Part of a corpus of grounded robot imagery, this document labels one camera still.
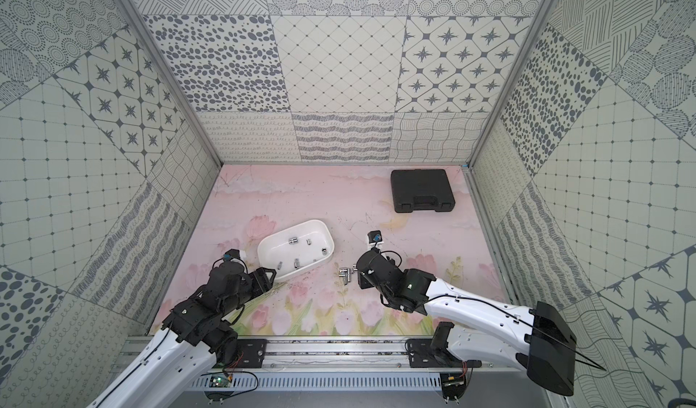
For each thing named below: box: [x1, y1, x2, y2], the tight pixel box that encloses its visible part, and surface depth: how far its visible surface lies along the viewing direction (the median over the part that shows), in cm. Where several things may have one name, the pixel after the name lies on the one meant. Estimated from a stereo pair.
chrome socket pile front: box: [338, 267, 352, 286], surface depth 90 cm
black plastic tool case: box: [390, 168, 456, 214], surface depth 110 cm
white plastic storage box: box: [257, 219, 336, 281], surface depth 95 cm
